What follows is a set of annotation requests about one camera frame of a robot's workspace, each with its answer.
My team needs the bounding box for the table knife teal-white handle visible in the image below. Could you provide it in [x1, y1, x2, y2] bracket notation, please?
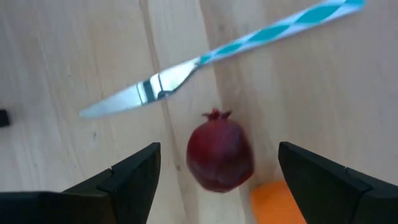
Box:
[78, 0, 367, 119]

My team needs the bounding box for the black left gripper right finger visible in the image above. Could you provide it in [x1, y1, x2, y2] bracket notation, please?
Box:
[278, 141, 398, 224]

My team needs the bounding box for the orange carrot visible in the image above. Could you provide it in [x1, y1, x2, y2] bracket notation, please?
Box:
[250, 179, 308, 224]

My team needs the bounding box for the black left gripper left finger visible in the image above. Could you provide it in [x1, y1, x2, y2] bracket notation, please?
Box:
[0, 142, 162, 224]

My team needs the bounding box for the dark red pomegranate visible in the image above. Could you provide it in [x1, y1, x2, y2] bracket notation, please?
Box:
[185, 108, 255, 194]

